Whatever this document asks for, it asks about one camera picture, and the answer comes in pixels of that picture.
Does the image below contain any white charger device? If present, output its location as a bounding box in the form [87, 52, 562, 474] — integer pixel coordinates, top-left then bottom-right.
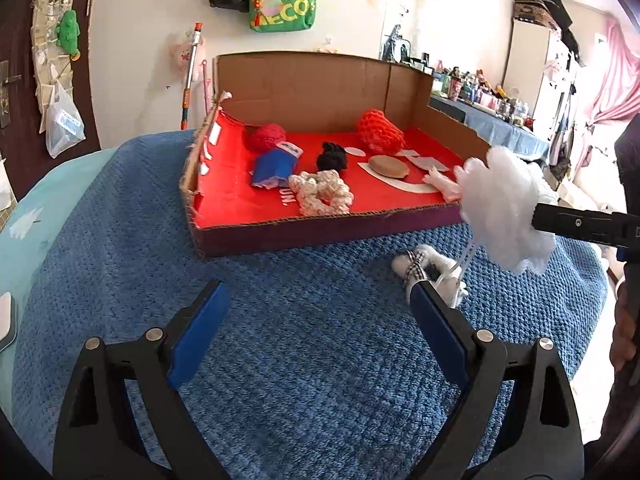
[0, 292, 18, 353]

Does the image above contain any orange-red knitted pouch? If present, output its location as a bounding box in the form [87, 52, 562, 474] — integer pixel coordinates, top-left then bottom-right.
[357, 109, 406, 156]

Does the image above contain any light blue bed sheet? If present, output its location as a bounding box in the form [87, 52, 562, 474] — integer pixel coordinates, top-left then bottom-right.
[0, 147, 121, 411]

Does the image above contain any person's right hand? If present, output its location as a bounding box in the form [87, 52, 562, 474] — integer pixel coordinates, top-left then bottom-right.
[610, 260, 640, 373]

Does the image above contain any mop pole with orange grips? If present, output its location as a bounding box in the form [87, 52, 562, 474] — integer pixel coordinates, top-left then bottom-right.
[180, 22, 203, 131]

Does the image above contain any dark clothing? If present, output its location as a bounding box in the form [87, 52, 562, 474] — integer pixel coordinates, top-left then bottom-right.
[585, 360, 640, 480]

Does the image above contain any pink plush toy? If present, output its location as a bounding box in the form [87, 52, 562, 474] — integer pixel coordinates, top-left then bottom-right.
[169, 40, 193, 68]

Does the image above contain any blue knitted blanket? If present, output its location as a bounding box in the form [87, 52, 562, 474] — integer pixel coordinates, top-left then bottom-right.
[12, 130, 611, 480]

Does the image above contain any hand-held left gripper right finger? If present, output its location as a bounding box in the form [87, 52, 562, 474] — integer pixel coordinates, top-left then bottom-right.
[410, 280, 586, 480]

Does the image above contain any pink soft toy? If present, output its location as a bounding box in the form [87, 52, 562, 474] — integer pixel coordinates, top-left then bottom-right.
[424, 157, 481, 203]

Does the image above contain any blue felt cloth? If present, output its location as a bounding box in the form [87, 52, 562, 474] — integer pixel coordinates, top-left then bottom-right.
[250, 147, 301, 190]

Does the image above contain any table with blue cloth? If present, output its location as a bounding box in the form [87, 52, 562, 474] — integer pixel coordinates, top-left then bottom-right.
[430, 95, 551, 161]

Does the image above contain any dark brown door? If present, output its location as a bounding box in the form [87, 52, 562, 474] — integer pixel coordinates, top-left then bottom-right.
[0, 0, 103, 211]

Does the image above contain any pink curtain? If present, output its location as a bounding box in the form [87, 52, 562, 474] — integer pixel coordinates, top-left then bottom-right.
[582, 15, 640, 126]

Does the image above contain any white mesh bath loofah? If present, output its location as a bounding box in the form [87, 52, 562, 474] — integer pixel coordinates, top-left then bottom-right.
[452, 146, 558, 307]

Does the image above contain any cream crocheted scrunchie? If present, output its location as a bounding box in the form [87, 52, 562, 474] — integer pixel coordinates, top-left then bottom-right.
[312, 170, 354, 216]
[288, 171, 326, 213]

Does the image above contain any group of bottles and cosmetics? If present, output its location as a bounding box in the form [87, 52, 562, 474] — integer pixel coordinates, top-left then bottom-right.
[382, 52, 536, 128]

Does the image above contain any metal door handle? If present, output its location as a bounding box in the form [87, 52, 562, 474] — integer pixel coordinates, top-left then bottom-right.
[0, 60, 23, 128]

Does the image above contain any white wardrobe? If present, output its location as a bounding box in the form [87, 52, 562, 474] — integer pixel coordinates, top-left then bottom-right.
[502, 0, 571, 111]

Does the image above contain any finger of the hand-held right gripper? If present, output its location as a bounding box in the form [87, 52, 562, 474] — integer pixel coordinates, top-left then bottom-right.
[531, 202, 621, 248]

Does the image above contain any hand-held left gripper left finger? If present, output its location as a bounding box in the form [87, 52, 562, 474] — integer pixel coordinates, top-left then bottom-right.
[52, 280, 232, 480]

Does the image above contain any black scrunchie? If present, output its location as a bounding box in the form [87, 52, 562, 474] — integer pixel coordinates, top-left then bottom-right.
[316, 142, 348, 173]

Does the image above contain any green plush toy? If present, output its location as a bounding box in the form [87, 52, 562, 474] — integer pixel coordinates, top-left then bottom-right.
[54, 10, 82, 58]

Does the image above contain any tan round sponge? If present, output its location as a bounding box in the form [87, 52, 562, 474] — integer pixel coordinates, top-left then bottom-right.
[368, 155, 410, 177]

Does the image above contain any dark clothes pile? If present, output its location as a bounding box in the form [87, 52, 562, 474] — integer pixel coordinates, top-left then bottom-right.
[535, 0, 581, 56]

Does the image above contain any hanging wall organizer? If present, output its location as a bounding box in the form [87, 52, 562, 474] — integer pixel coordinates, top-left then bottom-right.
[30, 0, 76, 116]

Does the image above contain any red knitted ball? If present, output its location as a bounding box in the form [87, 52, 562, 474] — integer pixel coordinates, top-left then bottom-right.
[245, 123, 287, 153]

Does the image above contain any white plush toy plaid ribbon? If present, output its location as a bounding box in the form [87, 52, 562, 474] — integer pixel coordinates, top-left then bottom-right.
[391, 245, 468, 308]

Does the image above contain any white plastic bag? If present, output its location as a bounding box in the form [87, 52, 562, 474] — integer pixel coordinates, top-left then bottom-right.
[44, 82, 86, 159]

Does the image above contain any cardboard box with red lining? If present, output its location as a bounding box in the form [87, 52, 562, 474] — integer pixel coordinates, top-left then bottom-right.
[180, 51, 493, 259]

